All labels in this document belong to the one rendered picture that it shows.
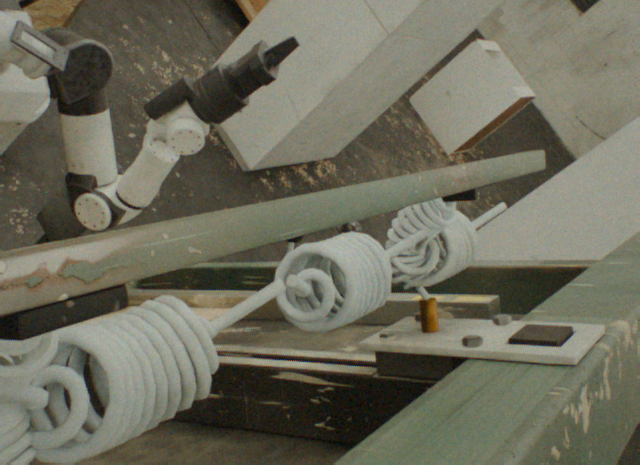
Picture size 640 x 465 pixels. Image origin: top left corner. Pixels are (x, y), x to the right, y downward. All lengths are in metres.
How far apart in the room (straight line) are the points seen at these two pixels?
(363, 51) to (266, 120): 0.64
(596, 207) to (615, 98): 4.51
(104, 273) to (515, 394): 0.35
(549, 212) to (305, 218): 4.50
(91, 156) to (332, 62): 2.31
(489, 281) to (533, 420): 0.88
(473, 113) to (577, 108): 3.22
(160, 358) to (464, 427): 0.21
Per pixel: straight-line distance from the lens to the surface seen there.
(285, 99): 3.86
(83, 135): 1.53
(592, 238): 4.86
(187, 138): 1.39
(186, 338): 0.41
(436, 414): 0.54
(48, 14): 3.55
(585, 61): 9.32
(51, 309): 0.29
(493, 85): 6.19
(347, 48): 3.68
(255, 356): 0.85
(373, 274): 0.55
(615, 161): 4.78
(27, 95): 1.40
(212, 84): 1.38
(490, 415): 0.53
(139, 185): 1.51
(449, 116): 6.32
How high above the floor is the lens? 2.17
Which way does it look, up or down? 30 degrees down
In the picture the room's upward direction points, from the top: 50 degrees clockwise
